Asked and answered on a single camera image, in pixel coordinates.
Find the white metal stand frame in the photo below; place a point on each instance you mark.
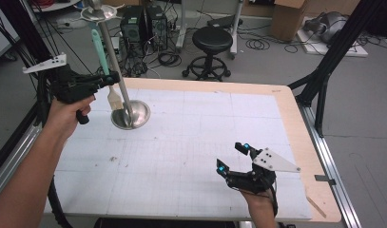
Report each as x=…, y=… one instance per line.
x=181, y=31

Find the grey bag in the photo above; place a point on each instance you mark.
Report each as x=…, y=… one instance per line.
x=329, y=25

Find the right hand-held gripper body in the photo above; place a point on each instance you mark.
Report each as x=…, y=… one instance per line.
x=270, y=160

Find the white floor board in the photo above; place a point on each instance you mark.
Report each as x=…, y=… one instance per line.
x=349, y=50

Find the cardboard box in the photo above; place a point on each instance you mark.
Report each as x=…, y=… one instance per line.
x=287, y=20

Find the person's right hand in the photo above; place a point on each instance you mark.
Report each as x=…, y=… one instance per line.
x=261, y=202

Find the white gridded mat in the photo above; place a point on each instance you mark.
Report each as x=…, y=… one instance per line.
x=188, y=133

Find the black flat device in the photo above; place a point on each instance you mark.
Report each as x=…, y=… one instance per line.
x=222, y=21

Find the person's dark clothing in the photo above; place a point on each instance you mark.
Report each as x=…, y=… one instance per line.
x=162, y=223

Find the black computer tower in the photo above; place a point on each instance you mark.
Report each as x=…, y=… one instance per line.
x=131, y=25
x=157, y=27

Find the black rail clip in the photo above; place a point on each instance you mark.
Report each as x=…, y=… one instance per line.
x=325, y=180

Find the metal utensil stand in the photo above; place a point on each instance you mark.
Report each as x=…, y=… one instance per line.
x=140, y=110

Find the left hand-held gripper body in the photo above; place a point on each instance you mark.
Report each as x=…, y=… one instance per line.
x=69, y=85

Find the black round stool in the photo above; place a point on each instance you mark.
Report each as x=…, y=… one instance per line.
x=212, y=39

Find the black metal frame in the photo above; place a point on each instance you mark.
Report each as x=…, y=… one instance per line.
x=23, y=31
x=332, y=53

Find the person's left hand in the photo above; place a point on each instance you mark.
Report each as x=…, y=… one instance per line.
x=62, y=118

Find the white cabinet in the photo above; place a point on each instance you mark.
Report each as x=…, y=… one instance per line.
x=2, y=34

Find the aluminium rail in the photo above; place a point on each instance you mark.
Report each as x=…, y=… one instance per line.
x=10, y=161
x=332, y=167

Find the white round table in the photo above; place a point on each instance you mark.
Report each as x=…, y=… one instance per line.
x=54, y=5

